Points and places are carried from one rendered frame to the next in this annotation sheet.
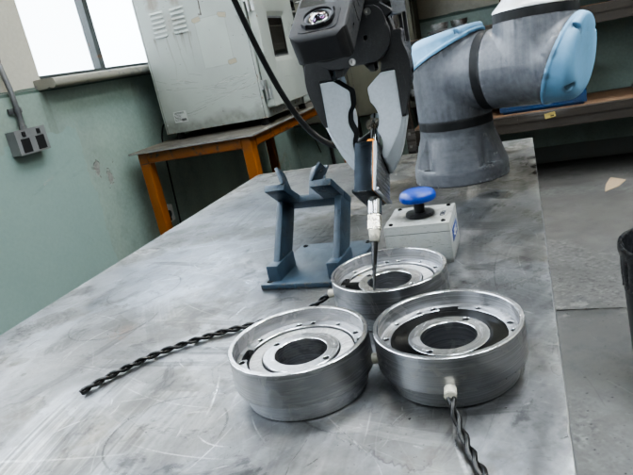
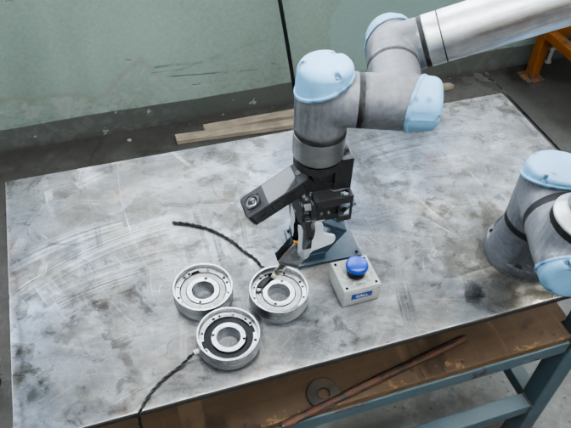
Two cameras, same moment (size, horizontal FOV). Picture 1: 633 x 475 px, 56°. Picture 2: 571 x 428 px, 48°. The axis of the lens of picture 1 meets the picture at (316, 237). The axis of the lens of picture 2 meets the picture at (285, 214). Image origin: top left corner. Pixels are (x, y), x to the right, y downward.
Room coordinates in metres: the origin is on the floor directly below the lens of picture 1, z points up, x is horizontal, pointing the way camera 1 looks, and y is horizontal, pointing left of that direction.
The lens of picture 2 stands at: (0.05, -0.58, 1.73)
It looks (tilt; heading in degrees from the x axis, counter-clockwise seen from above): 46 degrees down; 49
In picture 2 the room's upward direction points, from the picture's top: 3 degrees clockwise
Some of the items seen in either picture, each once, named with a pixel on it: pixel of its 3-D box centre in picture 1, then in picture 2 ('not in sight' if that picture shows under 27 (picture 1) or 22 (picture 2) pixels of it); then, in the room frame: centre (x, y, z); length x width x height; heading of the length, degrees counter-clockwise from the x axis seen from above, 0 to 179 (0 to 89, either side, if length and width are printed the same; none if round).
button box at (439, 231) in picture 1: (424, 230); (357, 279); (0.63, -0.12, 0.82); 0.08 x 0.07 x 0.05; 159
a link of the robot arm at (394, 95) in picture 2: not in sight; (397, 95); (0.64, -0.13, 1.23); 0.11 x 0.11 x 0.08; 48
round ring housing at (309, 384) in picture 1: (302, 361); (203, 293); (0.40, 0.03, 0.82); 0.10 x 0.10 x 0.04
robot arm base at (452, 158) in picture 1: (458, 145); (530, 234); (0.95, -0.26, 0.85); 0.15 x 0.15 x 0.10
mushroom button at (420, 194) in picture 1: (419, 210); (355, 271); (0.63, -0.12, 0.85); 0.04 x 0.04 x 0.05
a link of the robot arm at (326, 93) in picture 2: not in sight; (325, 98); (0.55, -0.07, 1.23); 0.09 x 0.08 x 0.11; 138
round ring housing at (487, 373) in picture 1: (449, 345); (228, 340); (0.38, -0.08, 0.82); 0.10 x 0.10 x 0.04
